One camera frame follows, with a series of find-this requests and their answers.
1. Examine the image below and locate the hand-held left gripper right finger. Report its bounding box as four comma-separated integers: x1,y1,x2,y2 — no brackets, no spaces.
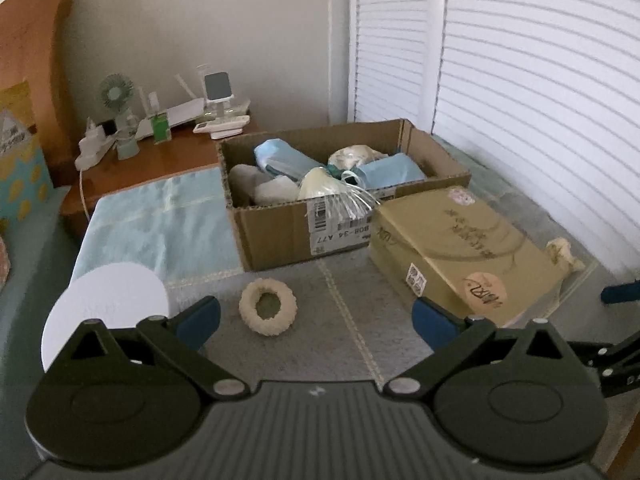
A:
381,297,597,397

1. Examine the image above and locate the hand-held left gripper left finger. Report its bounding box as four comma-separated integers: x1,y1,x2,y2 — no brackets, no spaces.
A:
39,296,250,402

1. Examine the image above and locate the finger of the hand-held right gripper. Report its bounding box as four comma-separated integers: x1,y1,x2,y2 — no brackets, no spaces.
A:
566,332,640,402
601,272,640,305

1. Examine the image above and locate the cream fuzzy scrunchie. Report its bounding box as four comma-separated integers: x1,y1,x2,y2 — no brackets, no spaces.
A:
238,278,300,337

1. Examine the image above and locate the cardboard box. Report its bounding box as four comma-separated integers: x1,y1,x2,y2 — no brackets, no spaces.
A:
218,118,473,272

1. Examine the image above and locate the clear plastic bag bundle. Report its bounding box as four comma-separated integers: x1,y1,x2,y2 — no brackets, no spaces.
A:
298,166,380,225

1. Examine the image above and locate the white soft item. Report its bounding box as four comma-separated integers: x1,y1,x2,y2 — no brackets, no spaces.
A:
228,163,306,207

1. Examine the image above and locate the cream crumpled cloth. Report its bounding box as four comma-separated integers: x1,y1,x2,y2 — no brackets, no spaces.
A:
545,237,587,274

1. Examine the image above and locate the tan tissue pack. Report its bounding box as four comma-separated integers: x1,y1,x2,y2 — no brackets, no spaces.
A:
368,187,572,329

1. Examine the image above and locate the white round disc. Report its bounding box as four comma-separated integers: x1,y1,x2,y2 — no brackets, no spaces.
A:
41,262,170,374

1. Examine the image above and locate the grey green bed mat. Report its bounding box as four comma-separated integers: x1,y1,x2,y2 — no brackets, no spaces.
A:
160,132,640,478

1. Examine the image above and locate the light blue towel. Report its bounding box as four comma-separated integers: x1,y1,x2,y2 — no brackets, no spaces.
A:
70,165,247,291

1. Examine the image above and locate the blue face mask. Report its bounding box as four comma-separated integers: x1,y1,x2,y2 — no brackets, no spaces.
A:
357,153,427,189

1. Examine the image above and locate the wooden nightstand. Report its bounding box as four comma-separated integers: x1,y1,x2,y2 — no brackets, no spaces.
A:
60,119,264,242

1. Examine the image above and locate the light blue pouch in box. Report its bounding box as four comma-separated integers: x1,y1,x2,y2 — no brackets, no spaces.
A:
253,138,307,179

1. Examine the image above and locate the cream plush item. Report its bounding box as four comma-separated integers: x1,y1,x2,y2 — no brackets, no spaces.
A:
327,144,392,169

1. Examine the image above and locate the green bottle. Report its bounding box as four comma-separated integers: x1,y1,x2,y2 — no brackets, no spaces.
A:
150,92,172,144

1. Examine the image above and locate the white remote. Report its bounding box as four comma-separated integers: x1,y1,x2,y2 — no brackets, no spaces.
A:
193,114,251,135

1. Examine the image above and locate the white power strip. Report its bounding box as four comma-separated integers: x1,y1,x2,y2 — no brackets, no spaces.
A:
75,117,121,171

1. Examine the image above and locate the white router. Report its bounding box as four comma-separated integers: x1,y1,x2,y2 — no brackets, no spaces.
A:
135,74,209,139

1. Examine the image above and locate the white louvered door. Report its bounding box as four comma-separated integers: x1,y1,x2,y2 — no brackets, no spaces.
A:
347,0,640,282

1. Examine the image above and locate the yellow blue patterned cushion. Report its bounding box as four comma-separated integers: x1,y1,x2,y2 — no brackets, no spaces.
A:
0,80,56,234

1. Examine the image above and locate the phone on white stand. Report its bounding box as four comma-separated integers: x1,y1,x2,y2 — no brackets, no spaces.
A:
202,64,236,119

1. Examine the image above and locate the green desk fan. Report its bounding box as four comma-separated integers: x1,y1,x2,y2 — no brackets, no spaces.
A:
98,73,141,161

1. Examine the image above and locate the wooden headboard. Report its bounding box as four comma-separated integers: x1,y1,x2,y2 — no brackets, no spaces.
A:
0,0,76,187

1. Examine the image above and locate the white power cable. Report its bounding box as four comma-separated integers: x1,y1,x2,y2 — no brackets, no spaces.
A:
76,167,94,222

